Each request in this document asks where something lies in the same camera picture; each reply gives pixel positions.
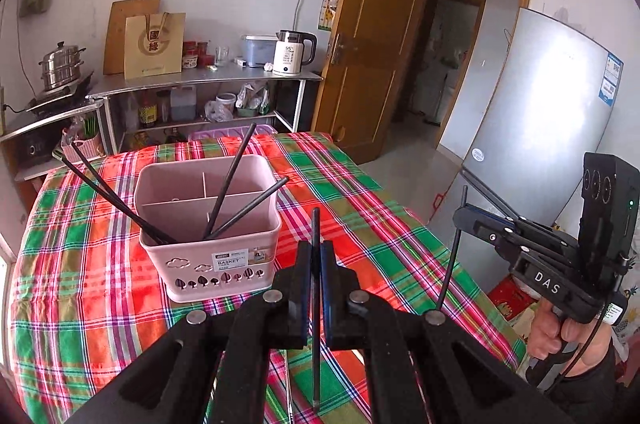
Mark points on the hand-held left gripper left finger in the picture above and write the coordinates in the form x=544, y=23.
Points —
x=300, y=294

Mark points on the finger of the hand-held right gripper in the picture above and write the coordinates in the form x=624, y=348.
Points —
x=540, y=231
x=480, y=229

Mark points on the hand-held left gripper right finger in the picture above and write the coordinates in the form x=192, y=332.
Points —
x=327, y=284

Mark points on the black chopstick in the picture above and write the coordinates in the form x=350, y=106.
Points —
x=315, y=224
x=447, y=271

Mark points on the pale chopstick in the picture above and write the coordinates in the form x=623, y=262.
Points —
x=290, y=394

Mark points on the bunch of chopsticks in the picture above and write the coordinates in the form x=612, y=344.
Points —
x=233, y=174

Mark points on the pink utensil basket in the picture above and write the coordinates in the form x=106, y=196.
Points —
x=165, y=264

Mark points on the person's right forearm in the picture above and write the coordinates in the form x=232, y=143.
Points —
x=595, y=384

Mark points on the person's right hand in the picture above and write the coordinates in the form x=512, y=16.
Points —
x=545, y=334

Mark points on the red box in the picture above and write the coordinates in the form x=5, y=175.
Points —
x=507, y=296

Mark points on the silver refrigerator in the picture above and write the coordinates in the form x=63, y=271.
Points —
x=530, y=114

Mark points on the purple plastic basket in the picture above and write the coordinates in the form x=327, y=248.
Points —
x=220, y=134

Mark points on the plaid tablecloth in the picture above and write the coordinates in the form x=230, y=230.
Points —
x=100, y=304

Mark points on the clear plastic bag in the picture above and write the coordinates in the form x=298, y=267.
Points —
x=250, y=96

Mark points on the wooden door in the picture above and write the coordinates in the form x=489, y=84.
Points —
x=375, y=54

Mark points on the translucent plastic jug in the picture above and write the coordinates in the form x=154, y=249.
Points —
x=182, y=106

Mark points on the dark glass bottle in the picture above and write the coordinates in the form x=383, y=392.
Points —
x=163, y=109

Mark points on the white electric kettle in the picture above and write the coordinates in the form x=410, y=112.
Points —
x=287, y=56

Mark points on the soy sauce bottle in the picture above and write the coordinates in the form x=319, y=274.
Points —
x=148, y=114

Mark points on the stainless steel shelf table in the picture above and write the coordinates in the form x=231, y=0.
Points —
x=200, y=76

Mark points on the blue grey plastic container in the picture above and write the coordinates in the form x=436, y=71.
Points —
x=257, y=51

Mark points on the clear drinking glass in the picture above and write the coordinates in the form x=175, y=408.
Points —
x=222, y=56

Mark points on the small pink basket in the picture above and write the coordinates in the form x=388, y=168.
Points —
x=87, y=149

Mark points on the red lidded jar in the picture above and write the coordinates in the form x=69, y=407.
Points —
x=189, y=48
x=202, y=48

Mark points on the tan paper gift bag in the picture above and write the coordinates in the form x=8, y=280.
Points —
x=152, y=49

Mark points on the low metal-edged side counter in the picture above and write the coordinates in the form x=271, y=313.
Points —
x=50, y=119

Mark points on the black induction cooker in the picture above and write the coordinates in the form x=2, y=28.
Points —
x=55, y=99

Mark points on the wooden cutting board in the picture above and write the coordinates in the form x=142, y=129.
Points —
x=116, y=34

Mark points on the stainless steel steamer pot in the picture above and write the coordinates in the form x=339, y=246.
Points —
x=62, y=69

